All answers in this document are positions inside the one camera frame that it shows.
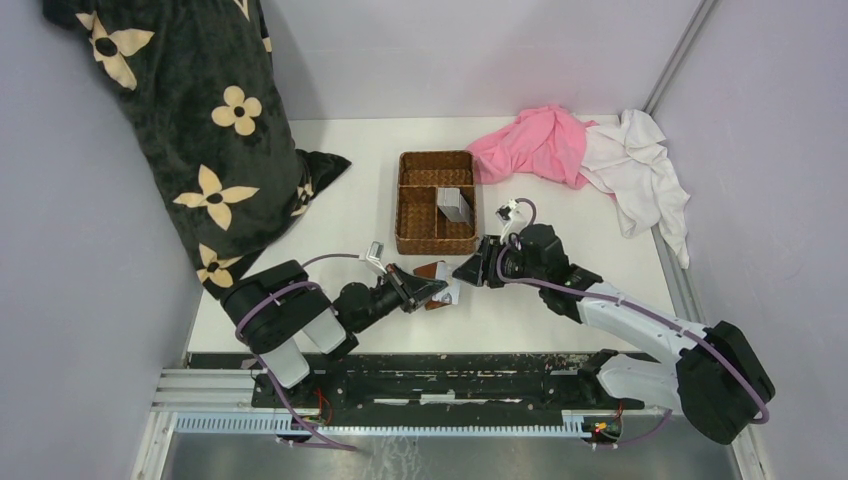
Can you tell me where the brown leather card holder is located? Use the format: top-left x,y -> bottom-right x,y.
413,261 -> 445,280

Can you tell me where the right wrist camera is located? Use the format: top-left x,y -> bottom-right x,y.
496,199 -> 529,243

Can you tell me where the brown woven basket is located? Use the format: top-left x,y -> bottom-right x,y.
395,150 -> 479,255

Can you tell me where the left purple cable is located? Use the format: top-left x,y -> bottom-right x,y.
234,251 -> 364,454

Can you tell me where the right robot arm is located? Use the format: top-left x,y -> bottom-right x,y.
453,224 -> 776,445

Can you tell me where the white cloth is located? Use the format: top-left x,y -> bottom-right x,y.
580,109 -> 690,269

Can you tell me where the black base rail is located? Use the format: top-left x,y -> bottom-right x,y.
285,353 -> 645,426

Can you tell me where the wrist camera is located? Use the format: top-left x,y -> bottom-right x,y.
359,241 -> 387,276
496,199 -> 529,243

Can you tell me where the black floral pillow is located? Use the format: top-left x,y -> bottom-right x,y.
41,1 -> 350,298

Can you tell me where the white credit card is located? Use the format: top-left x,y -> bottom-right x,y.
433,262 -> 461,305

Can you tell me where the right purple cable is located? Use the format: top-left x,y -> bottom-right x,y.
495,197 -> 772,449

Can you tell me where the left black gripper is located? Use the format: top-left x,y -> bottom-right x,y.
353,261 -> 448,333

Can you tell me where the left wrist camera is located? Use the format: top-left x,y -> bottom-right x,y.
359,241 -> 387,276

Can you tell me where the grey cable duct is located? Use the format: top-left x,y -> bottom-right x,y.
173,411 -> 596,440

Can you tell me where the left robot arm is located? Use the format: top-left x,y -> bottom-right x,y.
220,260 -> 449,407

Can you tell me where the pink cloth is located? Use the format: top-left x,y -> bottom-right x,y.
466,105 -> 596,190

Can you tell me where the purple cable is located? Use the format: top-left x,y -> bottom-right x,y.
495,197 -> 772,449
234,251 -> 364,454

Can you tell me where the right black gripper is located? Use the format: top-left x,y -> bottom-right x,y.
452,234 -> 546,288

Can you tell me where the grey card stack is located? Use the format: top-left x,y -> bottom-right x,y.
436,187 -> 473,225

